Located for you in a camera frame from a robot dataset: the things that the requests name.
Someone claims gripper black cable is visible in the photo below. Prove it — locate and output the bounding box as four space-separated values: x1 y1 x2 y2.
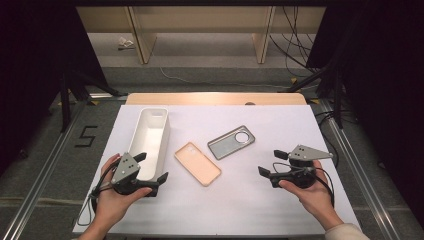
272 161 336 208
76 162 118 228

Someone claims bundle of black floor cables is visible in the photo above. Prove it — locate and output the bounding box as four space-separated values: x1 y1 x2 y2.
268 5 322 78

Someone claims metal floor rail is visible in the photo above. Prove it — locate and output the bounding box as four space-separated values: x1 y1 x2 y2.
1 99 86 240
319 99 402 240

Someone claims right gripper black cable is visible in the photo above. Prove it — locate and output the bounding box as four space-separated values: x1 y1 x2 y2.
272 161 336 208

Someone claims dark curtain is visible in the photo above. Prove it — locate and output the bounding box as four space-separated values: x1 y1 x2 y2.
305 0 424 219
0 0 112 176

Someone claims crumpled white paper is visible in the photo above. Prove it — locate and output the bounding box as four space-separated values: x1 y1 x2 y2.
117 36 135 51

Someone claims person's left hand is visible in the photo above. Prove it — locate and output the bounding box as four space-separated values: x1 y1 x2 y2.
89 153 153 233

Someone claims white oblong storage box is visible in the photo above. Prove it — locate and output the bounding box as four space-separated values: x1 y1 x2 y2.
128 107 171 183

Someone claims light wooden shelf unit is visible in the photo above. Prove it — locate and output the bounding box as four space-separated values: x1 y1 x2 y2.
75 5 327 65

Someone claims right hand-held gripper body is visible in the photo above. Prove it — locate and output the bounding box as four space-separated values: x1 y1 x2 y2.
269 144 334 189

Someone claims black metal stand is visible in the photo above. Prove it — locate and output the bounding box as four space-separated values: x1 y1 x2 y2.
285 63 345 130
59 66 129 133

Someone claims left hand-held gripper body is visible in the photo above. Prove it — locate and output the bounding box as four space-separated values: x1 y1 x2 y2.
111 152 160 198

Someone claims black cable beside table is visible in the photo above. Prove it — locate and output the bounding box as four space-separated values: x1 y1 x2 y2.
314 109 340 168

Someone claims beige phone case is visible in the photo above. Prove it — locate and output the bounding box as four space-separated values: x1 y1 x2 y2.
174 141 223 188

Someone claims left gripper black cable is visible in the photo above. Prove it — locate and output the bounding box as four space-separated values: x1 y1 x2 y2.
76 162 118 228

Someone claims person's right hand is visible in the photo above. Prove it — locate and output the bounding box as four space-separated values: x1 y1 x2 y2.
278 160 344 231

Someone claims light wooden table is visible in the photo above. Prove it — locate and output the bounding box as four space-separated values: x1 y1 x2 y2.
125 92 308 106

